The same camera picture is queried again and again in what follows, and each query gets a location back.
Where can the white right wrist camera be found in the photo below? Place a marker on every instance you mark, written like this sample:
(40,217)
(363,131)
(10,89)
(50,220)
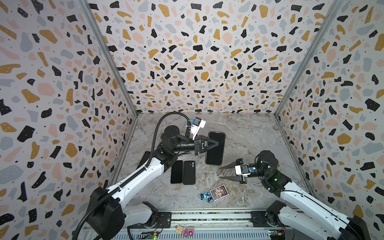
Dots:
(242,170)

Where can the pink toy car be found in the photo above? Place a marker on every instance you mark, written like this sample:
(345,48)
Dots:
(188,232)

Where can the blue toy car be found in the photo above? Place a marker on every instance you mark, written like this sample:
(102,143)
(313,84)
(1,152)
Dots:
(206,197)

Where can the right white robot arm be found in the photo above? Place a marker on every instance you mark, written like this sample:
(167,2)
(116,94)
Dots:
(297,208)

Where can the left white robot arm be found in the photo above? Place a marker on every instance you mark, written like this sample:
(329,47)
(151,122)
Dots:
(105,213)

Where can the purple card box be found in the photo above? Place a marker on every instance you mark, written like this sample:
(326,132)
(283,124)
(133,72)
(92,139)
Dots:
(219,193)

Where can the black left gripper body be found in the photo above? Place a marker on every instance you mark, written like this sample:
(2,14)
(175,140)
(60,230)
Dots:
(197,147)

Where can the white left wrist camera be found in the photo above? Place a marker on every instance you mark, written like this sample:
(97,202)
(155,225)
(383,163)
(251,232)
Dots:
(196,125)

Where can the phone in pink case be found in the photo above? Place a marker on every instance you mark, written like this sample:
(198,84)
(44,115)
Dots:
(144,159)

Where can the black phone case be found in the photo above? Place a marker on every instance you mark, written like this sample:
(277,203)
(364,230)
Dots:
(189,173)

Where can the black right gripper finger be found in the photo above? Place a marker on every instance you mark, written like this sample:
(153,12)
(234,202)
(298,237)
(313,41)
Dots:
(230,166)
(231,178)

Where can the aluminium left corner post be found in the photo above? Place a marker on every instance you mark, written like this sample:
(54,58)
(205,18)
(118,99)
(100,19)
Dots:
(84,5)

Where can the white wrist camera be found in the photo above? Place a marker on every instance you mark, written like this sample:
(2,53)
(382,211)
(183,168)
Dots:
(196,125)
(242,170)

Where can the large black phone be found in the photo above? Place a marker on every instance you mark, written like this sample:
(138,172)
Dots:
(177,173)

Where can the aluminium right corner post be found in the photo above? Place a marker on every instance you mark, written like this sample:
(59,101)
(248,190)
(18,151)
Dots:
(331,14)

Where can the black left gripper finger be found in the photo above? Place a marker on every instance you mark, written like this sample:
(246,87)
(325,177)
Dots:
(209,147)
(209,140)

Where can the small wooden block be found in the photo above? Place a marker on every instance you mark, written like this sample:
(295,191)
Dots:
(179,230)

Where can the aluminium corner post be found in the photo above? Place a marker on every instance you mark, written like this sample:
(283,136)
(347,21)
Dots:
(84,5)
(331,14)

